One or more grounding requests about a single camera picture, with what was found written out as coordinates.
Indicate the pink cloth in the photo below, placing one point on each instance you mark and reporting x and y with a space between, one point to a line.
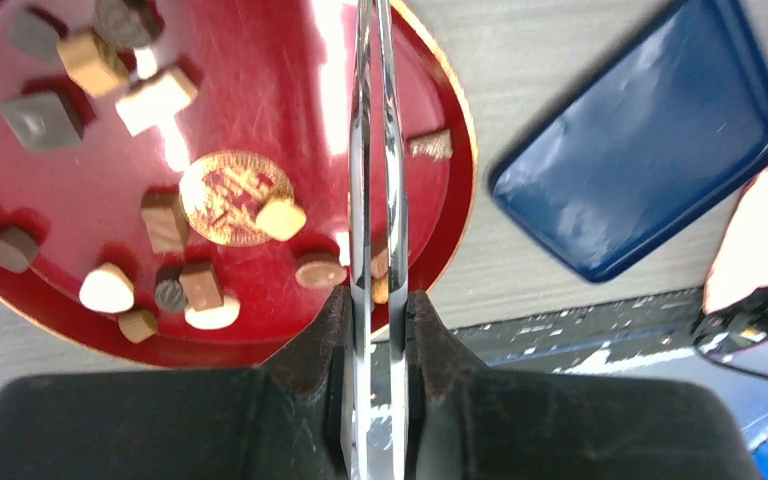
740 266

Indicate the silver wrapped chocolate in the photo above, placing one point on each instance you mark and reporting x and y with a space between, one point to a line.
437 146

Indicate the white oval chocolate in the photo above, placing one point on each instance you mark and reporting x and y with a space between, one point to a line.
107 289
214 318

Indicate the white square chocolate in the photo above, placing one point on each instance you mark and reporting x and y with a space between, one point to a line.
156 99

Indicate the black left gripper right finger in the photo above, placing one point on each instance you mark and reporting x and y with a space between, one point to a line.
470 421

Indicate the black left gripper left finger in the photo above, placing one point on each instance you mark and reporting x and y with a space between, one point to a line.
288 418

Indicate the grey round edge chocolate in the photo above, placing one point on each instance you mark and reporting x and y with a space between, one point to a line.
18 249

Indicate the red round tray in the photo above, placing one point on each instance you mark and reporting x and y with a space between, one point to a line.
271 120

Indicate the brown cube chocolate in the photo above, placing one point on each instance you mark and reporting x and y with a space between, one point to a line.
201 286

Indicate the dark ridged round chocolate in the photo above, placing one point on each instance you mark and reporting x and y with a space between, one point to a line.
169 294

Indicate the metal tongs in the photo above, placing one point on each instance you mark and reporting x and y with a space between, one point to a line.
378 205

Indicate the tan ridged round chocolate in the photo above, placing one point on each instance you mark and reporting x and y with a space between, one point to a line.
137 325

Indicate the brown rectangular chocolate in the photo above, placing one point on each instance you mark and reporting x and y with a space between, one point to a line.
165 222

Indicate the blue tin lid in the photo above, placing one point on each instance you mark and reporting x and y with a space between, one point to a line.
675 123

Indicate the dark square chocolate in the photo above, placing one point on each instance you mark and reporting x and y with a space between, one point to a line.
43 121

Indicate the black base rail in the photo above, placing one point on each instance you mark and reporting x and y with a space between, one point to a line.
626 334

